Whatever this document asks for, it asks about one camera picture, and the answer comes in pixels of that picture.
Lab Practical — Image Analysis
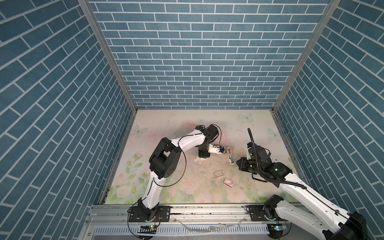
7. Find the empty clear staple tray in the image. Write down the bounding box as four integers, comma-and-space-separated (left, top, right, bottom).
213, 170, 226, 178

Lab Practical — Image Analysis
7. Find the red staple box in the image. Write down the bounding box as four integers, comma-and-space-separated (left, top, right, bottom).
223, 178, 235, 188

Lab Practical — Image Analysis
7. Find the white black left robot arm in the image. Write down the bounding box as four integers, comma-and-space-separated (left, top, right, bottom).
138, 124, 222, 219

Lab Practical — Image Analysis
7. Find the aluminium front rail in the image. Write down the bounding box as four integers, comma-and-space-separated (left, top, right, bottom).
79, 204, 318, 240

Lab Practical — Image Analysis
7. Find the aluminium corner post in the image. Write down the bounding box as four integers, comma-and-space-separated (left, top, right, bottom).
271, 0, 341, 115
78, 0, 138, 115

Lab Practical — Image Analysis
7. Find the aluminium corner post right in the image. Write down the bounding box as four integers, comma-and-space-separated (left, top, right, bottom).
271, 0, 341, 115

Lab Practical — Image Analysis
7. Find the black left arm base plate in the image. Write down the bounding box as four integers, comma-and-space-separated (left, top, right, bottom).
127, 206, 171, 223

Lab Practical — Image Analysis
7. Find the aluminium corner post left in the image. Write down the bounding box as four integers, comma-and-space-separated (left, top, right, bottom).
78, 0, 138, 115

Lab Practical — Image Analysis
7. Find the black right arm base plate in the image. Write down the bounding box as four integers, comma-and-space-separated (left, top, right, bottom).
245, 205, 276, 222

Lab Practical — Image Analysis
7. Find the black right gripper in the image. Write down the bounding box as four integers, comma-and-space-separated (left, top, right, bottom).
234, 155, 263, 176

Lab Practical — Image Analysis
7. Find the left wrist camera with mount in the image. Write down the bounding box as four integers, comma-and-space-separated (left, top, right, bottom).
208, 144, 227, 155

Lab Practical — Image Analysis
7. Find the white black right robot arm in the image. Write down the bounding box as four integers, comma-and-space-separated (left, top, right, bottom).
236, 142, 369, 240

